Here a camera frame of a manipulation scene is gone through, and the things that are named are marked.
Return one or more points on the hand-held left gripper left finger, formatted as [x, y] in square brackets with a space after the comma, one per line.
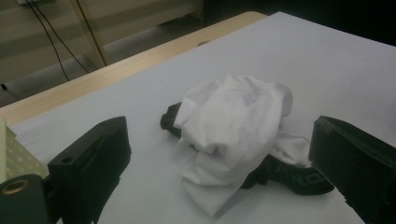
[93, 161]

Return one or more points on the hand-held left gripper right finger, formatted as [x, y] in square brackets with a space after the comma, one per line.
[355, 161]

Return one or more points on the pale yellow perforated basket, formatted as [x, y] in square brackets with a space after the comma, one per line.
[18, 158]

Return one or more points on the white underpants with black waistband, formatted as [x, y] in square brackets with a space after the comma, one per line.
[230, 130]

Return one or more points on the white table cover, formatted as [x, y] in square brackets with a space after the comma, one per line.
[311, 62]

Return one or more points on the small black plug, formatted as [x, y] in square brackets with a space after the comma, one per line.
[3, 86]

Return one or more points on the dark curtain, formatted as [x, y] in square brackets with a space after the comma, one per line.
[295, 15]

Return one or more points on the beige wall post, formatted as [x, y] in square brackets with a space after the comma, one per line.
[90, 31]

